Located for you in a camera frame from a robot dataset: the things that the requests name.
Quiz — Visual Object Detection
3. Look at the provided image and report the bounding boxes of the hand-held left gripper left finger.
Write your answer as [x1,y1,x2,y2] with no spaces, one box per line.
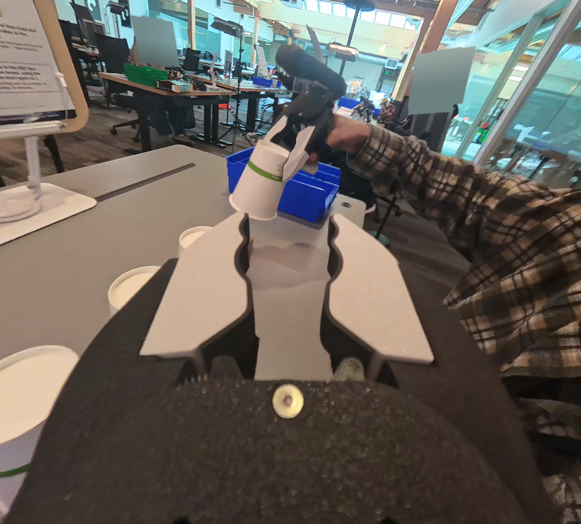
[139,212,254,359]

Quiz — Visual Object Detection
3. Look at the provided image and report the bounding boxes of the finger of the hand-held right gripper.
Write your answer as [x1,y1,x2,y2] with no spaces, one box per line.
[264,118,289,145]
[283,126,318,182]

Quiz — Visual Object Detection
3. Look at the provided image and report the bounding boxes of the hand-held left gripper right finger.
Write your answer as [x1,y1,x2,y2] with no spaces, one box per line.
[322,214,435,365]

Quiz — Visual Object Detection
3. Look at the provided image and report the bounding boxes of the blue plastic bin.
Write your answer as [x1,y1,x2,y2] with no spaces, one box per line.
[225,147,342,224]

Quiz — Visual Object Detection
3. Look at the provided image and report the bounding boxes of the white paper cup green band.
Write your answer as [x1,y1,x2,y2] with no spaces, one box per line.
[0,345,80,506]
[178,226,214,257]
[229,143,291,221]
[107,265,162,318]

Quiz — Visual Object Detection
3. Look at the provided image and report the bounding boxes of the person's right forearm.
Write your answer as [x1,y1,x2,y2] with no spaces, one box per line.
[347,124,581,373]

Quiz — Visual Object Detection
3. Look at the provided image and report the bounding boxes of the person's right hand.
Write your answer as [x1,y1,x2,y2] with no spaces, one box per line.
[324,115,371,155]

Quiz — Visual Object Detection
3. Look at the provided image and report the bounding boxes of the black office chair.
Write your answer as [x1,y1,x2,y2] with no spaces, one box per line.
[340,154,402,239]

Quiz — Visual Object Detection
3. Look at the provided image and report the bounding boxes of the tripod light stand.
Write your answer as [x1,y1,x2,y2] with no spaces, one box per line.
[210,18,255,146]

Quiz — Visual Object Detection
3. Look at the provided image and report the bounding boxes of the green plastic crate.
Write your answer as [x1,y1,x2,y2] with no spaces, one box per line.
[123,63,169,82]

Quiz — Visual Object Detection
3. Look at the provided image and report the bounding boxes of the person in plaid shirt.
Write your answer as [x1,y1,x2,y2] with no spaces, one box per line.
[499,370,581,524]

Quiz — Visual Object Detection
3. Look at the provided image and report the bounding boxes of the white instruction sheet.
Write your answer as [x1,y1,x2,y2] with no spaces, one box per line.
[0,0,75,119]

